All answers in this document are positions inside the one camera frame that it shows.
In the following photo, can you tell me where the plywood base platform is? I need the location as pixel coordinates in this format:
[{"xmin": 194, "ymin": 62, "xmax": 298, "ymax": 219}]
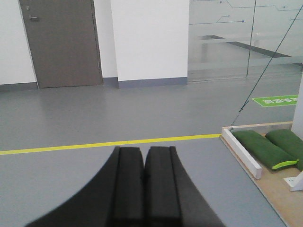
[{"xmin": 229, "ymin": 122, "xmax": 303, "ymax": 227}]

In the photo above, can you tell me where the yellow floor tape line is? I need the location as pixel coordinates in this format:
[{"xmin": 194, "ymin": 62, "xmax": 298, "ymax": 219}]
[{"xmin": 0, "ymin": 133, "xmax": 221, "ymax": 155}]

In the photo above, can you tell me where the frosted glass partition wall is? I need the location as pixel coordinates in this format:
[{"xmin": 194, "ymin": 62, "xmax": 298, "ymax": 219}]
[{"xmin": 188, "ymin": 0, "xmax": 303, "ymax": 82}]

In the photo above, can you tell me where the grey-brown room door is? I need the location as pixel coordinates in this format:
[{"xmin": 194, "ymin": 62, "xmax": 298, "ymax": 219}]
[{"xmin": 19, "ymin": 0, "xmax": 102, "ymax": 88}]

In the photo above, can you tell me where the dark green guy rope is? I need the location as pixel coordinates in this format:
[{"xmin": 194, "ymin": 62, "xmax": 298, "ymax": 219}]
[{"xmin": 231, "ymin": 0, "xmax": 303, "ymax": 126}]

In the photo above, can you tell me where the white upright panel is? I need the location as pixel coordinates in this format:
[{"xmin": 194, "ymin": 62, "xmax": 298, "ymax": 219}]
[{"xmin": 291, "ymin": 77, "xmax": 303, "ymax": 139}]

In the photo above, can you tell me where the green sandbag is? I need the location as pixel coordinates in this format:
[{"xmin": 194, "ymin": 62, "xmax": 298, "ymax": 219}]
[
  {"xmin": 265, "ymin": 129, "xmax": 303, "ymax": 171},
  {"xmin": 232, "ymin": 130, "xmax": 299, "ymax": 170}
]

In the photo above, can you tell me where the green floor sign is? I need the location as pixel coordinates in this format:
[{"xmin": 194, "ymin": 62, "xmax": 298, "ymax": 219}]
[{"xmin": 252, "ymin": 95, "xmax": 298, "ymax": 107}]

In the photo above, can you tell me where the white wooden base frame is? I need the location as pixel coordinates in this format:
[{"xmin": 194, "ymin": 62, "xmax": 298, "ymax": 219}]
[{"xmin": 221, "ymin": 127, "xmax": 262, "ymax": 180}]

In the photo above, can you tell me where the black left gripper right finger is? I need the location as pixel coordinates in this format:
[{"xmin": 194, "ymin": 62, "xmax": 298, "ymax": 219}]
[{"xmin": 145, "ymin": 147, "xmax": 224, "ymax": 227}]

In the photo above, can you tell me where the green sandbag lower left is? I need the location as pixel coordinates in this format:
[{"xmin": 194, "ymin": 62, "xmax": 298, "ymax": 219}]
[{"xmin": 265, "ymin": 129, "xmax": 303, "ymax": 171}]

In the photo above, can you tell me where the green sandbag upper left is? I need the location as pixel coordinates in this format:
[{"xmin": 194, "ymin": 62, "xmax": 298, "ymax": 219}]
[{"xmin": 232, "ymin": 130, "xmax": 299, "ymax": 170}]

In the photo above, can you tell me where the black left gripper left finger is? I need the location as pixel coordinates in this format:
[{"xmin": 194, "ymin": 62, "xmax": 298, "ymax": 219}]
[{"xmin": 28, "ymin": 147, "xmax": 144, "ymax": 227}]

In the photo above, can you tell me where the white metal bracket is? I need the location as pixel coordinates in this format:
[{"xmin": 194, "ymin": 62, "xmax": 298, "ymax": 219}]
[{"xmin": 284, "ymin": 171, "xmax": 303, "ymax": 192}]

